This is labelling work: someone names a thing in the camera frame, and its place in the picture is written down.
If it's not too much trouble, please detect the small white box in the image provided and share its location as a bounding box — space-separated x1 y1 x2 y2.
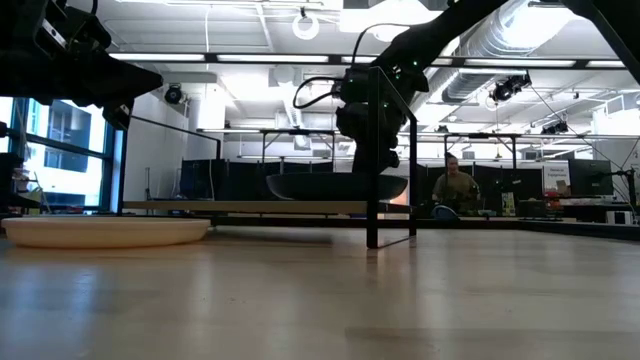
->
605 209 635 226

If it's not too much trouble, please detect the black background rig frame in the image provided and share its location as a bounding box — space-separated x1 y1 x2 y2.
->
199 127 337 174
443 132 519 171

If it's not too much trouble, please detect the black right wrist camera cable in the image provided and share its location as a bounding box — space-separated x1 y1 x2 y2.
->
292 74 346 110

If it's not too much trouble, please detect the large window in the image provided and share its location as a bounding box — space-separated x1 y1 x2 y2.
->
0 97 117 211

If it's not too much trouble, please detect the blue round object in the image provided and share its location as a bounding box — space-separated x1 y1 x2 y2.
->
431 204 459 222

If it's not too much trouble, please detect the black jointed stand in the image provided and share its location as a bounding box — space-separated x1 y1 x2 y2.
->
594 167 639 209

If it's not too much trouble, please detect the black room partition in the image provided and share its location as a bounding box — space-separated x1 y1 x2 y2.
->
178 158 337 202
472 164 545 217

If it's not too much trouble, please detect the silver ventilation duct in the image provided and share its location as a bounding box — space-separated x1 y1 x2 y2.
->
439 0 581 104

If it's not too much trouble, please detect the round black ceiling spotlight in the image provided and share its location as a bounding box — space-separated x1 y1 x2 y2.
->
163 83 184 106

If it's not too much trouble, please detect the white sign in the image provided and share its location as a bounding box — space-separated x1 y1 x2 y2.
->
542 164 572 197

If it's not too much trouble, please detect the light cream plate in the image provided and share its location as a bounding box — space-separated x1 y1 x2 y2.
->
1 216 211 250

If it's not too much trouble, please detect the wooden shelf black metal frame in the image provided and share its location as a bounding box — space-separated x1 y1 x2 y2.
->
117 66 419 250

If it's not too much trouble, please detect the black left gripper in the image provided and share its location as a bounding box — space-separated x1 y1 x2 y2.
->
29 0 164 132

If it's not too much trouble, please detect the black plate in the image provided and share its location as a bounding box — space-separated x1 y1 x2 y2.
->
265 172 409 202

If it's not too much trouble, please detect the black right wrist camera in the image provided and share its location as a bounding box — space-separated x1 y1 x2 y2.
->
339 67 370 104

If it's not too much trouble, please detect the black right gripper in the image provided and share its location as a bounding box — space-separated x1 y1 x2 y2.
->
335 62 430 175

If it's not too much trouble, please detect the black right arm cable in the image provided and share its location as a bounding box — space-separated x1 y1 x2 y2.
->
351 22 412 66

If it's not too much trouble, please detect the white ceiling ring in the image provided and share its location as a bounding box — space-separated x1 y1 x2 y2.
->
291 12 321 42

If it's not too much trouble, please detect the black computer monitor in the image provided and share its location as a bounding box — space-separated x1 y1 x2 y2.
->
568 158 615 197

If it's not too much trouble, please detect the person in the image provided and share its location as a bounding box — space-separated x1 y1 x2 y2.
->
431 152 482 220

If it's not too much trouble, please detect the black aluminium rig frame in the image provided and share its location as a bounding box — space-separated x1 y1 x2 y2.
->
107 0 640 242

